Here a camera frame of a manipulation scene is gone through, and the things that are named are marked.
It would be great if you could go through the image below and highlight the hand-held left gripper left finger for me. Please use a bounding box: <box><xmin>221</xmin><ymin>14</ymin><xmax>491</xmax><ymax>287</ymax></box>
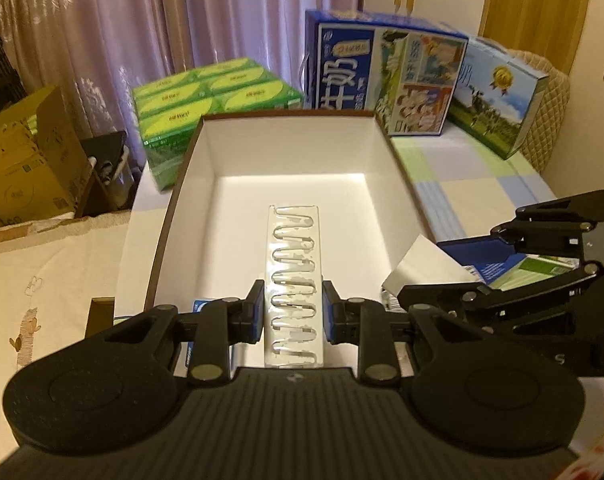
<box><xmin>104</xmin><ymin>280</ymin><xmax>265</xmax><ymax>386</ymax></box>

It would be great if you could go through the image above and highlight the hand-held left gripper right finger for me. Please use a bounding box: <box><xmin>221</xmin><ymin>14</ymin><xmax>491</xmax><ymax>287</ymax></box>
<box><xmin>321</xmin><ymin>280</ymin><xmax>483</xmax><ymax>386</ymax></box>

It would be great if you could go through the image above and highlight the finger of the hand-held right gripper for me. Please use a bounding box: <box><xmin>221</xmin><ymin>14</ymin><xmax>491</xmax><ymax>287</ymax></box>
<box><xmin>489</xmin><ymin>189</ymin><xmax>604</xmax><ymax>263</ymax></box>
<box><xmin>397</xmin><ymin>262</ymin><xmax>604</xmax><ymax>331</ymax></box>

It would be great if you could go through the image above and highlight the green medicine box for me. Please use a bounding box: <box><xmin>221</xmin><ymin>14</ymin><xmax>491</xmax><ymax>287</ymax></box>
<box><xmin>499</xmin><ymin>254</ymin><xmax>583</xmax><ymax>292</ymax></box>

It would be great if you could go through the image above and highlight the clear blister tray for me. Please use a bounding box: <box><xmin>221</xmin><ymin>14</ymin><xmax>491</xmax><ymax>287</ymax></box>
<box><xmin>264</xmin><ymin>204</ymin><xmax>325</xmax><ymax>368</ymax></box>

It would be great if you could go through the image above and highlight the blue medicine box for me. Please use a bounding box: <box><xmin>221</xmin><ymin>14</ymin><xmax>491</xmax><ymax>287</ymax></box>
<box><xmin>382</xmin><ymin>235</ymin><xmax>525</xmax><ymax>311</ymax></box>

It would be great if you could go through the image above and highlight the brown shoe box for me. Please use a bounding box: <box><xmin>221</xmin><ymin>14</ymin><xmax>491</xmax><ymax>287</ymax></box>
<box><xmin>143</xmin><ymin>112</ymin><xmax>438</xmax><ymax>376</ymax></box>

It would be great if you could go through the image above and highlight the beige quilted chair cushion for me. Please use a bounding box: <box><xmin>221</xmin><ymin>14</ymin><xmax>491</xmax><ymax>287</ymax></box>
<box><xmin>502</xmin><ymin>49</ymin><xmax>572</xmax><ymax>171</ymax></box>

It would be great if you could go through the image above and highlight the red printed package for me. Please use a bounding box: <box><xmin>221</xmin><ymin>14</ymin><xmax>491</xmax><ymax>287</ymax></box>
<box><xmin>567</xmin><ymin>435</ymin><xmax>604</xmax><ymax>480</ymax></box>

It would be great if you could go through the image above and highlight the green and blue milk carton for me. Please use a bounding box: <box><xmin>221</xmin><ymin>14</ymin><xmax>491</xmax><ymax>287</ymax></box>
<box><xmin>447</xmin><ymin>35</ymin><xmax>550</xmax><ymax>161</ymax></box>

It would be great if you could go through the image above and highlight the green tissue multipack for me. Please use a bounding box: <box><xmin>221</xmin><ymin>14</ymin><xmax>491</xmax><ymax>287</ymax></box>
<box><xmin>132</xmin><ymin>58</ymin><xmax>303</xmax><ymax>193</ymax></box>

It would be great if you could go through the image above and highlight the cream cartoon bedsheet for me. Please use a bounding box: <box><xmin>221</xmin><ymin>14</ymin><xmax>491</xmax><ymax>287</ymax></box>
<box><xmin>0</xmin><ymin>212</ymin><xmax>133</xmax><ymax>391</ymax></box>

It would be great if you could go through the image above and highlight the yellow curtain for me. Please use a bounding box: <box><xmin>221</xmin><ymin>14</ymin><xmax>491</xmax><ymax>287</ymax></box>
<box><xmin>479</xmin><ymin>0</ymin><xmax>594</xmax><ymax>61</ymax></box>

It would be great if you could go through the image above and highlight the blue printed milk carton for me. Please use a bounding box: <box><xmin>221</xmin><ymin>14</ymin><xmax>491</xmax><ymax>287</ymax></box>
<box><xmin>304</xmin><ymin>8</ymin><xmax>469</xmax><ymax>137</ymax></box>

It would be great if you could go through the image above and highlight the open cardboard box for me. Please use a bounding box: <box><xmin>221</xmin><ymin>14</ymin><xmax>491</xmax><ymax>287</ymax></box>
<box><xmin>0</xmin><ymin>85</ymin><xmax>90</xmax><ymax>228</ymax></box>

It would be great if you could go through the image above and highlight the pink sheer curtain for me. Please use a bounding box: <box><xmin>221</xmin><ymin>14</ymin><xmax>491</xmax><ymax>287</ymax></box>
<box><xmin>0</xmin><ymin>0</ymin><xmax>368</xmax><ymax>128</ymax></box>

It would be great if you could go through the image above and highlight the black folding rack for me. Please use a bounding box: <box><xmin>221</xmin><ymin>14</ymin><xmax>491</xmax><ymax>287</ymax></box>
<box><xmin>0</xmin><ymin>5</ymin><xmax>28</xmax><ymax>111</ymax></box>

